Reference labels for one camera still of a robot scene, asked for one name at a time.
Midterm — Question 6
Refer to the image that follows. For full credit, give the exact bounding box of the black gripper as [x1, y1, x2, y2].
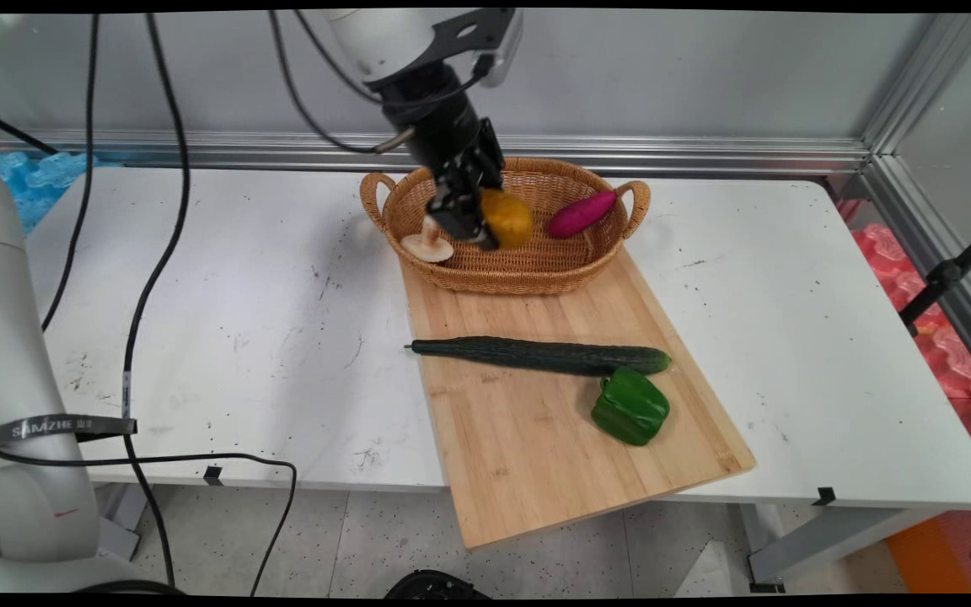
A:
[380, 66, 506, 252]

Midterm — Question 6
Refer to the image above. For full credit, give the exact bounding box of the yellow orange fruit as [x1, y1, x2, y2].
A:
[480, 189, 535, 250]

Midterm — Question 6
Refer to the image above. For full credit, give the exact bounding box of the white mushroom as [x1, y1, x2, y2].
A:
[400, 216, 455, 264]

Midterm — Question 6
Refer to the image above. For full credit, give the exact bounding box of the purple sweet potato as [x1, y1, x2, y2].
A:
[545, 190, 620, 239]

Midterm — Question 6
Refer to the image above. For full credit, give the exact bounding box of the long dark green cucumber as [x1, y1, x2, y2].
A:
[405, 336, 673, 378]

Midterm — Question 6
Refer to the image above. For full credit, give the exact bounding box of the wooden cutting board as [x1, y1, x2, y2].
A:
[400, 246, 757, 551]

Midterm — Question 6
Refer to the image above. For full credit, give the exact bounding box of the green bell pepper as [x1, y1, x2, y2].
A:
[591, 366, 672, 448]

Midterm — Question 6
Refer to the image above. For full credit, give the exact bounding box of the black round object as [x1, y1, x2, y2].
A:
[384, 569, 491, 599]

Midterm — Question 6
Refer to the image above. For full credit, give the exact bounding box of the blue foam sheet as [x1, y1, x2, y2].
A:
[0, 150, 100, 235]

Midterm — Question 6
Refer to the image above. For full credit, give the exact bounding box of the black tripod stand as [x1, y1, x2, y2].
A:
[899, 216, 971, 331]

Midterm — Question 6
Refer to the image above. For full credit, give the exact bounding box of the pink foam sheet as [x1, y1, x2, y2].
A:
[838, 199, 971, 515]

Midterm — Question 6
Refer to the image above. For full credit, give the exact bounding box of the orange mat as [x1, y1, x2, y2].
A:
[884, 504, 971, 594]

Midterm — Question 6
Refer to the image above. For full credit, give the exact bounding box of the oval wicker basket with handles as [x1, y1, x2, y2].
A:
[359, 157, 652, 296]

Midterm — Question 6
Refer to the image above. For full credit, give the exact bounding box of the wrist camera with black bracket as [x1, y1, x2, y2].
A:
[365, 8, 525, 94]

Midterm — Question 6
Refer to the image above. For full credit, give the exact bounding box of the aluminium frame rail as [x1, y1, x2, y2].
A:
[0, 126, 874, 176]

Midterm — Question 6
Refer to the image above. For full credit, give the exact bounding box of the thick black cable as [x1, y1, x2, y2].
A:
[121, 13, 192, 588]

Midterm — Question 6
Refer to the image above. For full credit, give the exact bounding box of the thin black cable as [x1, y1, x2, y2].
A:
[41, 13, 101, 331]

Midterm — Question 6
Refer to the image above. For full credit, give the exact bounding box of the aluminium frame post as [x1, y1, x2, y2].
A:
[859, 13, 971, 390]

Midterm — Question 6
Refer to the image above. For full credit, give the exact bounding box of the grey velcro strap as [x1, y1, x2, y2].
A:
[0, 413, 138, 458]

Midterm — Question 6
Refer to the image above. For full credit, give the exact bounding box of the white table leg frame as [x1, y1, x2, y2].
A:
[94, 482, 149, 562]
[738, 502, 954, 594]

